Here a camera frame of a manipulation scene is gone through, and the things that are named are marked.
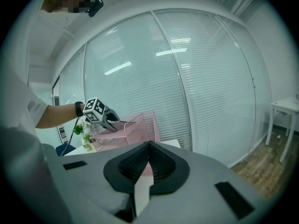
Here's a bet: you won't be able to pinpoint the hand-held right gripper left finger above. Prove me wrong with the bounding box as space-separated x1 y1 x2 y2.
62 140 150 223

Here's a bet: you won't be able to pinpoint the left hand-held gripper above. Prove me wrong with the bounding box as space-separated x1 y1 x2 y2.
82 97 121 133

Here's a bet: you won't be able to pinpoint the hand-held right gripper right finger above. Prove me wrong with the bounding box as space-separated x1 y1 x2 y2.
139 140 267 224

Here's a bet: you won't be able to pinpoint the pink plastic drawer box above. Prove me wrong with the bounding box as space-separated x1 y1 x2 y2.
90 110 162 153

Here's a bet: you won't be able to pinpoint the person's left forearm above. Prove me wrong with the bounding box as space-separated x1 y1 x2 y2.
35 103 86 129

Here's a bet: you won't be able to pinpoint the potted plant with white flowers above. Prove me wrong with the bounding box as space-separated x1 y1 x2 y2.
74 119 94 152

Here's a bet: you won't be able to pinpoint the black wrist watch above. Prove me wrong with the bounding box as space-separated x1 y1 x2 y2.
74 101 84 118

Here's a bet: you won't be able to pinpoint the blue chair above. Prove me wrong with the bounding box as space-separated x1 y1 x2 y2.
55 143 77 157

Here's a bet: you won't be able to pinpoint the white window blinds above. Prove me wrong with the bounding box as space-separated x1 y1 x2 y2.
58 8 273 168

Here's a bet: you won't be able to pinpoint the person's white shirt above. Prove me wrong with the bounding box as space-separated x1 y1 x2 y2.
0 8 71 224

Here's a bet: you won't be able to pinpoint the white side table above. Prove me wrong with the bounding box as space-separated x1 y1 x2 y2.
265 97 299 163

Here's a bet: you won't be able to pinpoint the black cable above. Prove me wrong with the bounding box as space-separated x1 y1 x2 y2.
64 117 82 154

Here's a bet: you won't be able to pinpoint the black head-worn camera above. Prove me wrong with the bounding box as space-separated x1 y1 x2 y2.
88 0 105 18

